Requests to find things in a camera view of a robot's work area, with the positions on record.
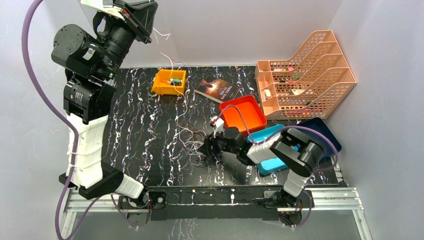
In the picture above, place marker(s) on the dark paperback book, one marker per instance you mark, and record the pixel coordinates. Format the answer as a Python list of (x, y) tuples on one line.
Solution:
[(217, 89)]

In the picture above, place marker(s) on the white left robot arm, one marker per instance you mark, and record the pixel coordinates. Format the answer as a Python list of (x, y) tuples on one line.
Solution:
[(90, 63)]

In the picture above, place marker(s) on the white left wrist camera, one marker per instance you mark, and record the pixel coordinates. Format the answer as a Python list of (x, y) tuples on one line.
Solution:
[(104, 6)]

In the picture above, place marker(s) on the peach plastic file organizer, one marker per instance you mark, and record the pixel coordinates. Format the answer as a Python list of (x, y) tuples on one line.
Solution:
[(310, 84)]

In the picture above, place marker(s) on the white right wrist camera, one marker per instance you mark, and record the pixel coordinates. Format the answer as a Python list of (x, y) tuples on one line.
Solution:
[(217, 124)]

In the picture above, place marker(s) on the dark blue square tray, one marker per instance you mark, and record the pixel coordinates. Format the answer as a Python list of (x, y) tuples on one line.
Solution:
[(319, 125)]

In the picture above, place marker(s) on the green marker pen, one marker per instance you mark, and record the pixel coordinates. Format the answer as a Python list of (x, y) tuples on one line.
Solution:
[(176, 81)]

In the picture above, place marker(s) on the orange square tray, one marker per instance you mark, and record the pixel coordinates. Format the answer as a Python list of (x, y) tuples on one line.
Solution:
[(250, 111)]

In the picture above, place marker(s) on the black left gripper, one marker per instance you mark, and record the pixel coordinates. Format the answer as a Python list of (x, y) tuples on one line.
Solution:
[(138, 25)]

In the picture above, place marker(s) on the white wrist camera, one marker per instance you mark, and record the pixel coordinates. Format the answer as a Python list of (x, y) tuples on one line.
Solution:
[(104, 6), (217, 124)]

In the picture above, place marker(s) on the yellow plastic parts bin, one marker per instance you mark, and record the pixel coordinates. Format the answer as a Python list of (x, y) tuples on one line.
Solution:
[(169, 89)]

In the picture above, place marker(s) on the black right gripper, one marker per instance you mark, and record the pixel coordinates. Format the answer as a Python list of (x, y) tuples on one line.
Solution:
[(211, 141)]

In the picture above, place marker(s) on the light blue square tray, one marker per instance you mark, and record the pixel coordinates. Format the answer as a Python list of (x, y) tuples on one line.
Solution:
[(269, 166)]

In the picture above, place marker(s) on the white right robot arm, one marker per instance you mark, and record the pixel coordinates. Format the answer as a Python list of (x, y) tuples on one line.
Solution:
[(299, 148)]

